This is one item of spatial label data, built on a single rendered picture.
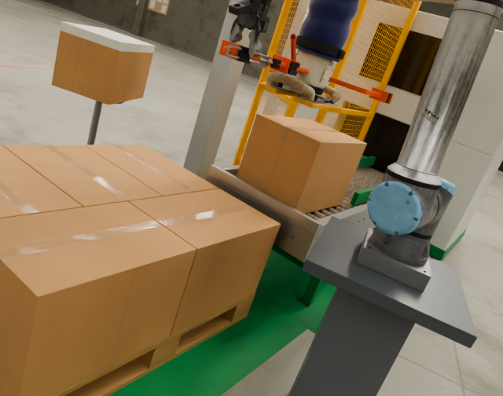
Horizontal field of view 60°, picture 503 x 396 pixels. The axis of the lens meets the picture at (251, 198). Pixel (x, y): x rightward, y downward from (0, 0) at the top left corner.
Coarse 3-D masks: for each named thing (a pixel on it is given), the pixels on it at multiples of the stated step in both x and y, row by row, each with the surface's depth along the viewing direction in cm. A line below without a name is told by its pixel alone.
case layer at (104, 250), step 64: (0, 192) 149; (64, 192) 166; (128, 192) 183; (192, 192) 206; (0, 256) 118; (64, 256) 127; (128, 256) 138; (192, 256) 156; (256, 256) 201; (0, 320) 120; (64, 320) 119; (128, 320) 143; (192, 320) 178; (0, 384) 124; (64, 384) 132
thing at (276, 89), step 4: (260, 84) 198; (264, 84) 197; (268, 84) 199; (280, 84) 202; (264, 88) 197; (268, 88) 196; (272, 88) 195; (276, 88) 197; (280, 88) 198; (284, 88) 205; (272, 92) 196; (276, 92) 194; (280, 92) 197; (284, 92) 200; (288, 92) 203; (292, 92) 207; (296, 92) 213; (300, 92) 216; (292, 96) 209
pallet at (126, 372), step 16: (240, 304) 210; (208, 320) 190; (224, 320) 211; (176, 336) 174; (192, 336) 193; (208, 336) 198; (144, 352) 160; (160, 352) 169; (176, 352) 181; (112, 368) 148; (128, 368) 165; (144, 368) 167; (80, 384) 138; (96, 384) 154; (112, 384) 156
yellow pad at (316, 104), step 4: (316, 96) 194; (296, 100) 189; (300, 100) 188; (304, 100) 188; (308, 100) 189; (316, 100) 195; (320, 100) 207; (304, 104) 188; (308, 104) 186; (312, 104) 186; (316, 104) 188; (320, 104) 192; (324, 104) 196; (328, 104) 202; (332, 104) 206; (320, 108) 193; (324, 108) 197; (328, 108) 200; (332, 108) 204; (336, 108) 208; (340, 108) 212
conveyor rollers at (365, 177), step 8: (360, 168) 397; (368, 168) 404; (360, 176) 361; (368, 176) 375; (376, 176) 382; (352, 184) 328; (360, 184) 334; (368, 184) 348; (376, 184) 354; (352, 192) 301; (344, 200) 276; (328, 208) 253; (336, 208) 259; (344, 208) 266; (312, 216) 229; (320, 216) 236
